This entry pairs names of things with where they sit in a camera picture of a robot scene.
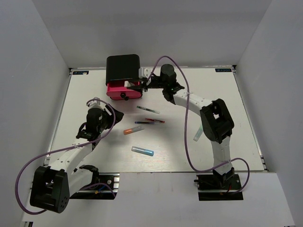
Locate pink top drawer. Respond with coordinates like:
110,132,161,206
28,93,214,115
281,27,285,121
106,80,143,101

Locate green highlighter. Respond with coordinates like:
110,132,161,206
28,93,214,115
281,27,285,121
193,125,203,141

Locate green pen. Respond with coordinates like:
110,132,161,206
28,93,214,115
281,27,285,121
136,106,160,114

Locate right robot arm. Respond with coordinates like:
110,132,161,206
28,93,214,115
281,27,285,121
126,64,234,189

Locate purple cable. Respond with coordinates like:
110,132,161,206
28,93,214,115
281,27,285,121
151,55,250,193
14,98,117,215

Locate white eraser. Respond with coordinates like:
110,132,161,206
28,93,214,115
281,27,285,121
124,81,134,87

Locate blue pen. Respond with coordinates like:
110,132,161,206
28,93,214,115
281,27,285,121
134,121,160,125

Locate red pen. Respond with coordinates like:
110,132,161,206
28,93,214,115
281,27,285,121
145,118,165,123

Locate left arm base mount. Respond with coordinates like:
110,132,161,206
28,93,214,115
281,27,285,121
70,173,120,200

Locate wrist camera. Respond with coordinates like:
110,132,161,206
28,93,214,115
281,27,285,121
139,67,152,79
86,97,103,109

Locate blue highlighter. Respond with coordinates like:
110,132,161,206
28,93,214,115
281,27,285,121
131,146,154,157

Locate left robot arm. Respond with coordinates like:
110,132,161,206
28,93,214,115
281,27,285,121
29,104,124,213

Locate black drawer cabinet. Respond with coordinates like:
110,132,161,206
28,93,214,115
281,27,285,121
106,54,141,85

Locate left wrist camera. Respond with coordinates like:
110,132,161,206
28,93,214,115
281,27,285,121
86,97,103,109

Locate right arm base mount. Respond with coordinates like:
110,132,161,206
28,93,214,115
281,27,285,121
194,174,243,201

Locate orange highlighter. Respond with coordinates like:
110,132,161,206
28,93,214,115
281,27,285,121
123,125,144,135

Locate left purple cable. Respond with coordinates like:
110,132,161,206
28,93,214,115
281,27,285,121
14,98,117,215

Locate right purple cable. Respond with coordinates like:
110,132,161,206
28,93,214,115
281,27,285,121
151,55,250,193

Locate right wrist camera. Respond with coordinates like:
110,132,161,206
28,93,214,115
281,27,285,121
139,67,152,79

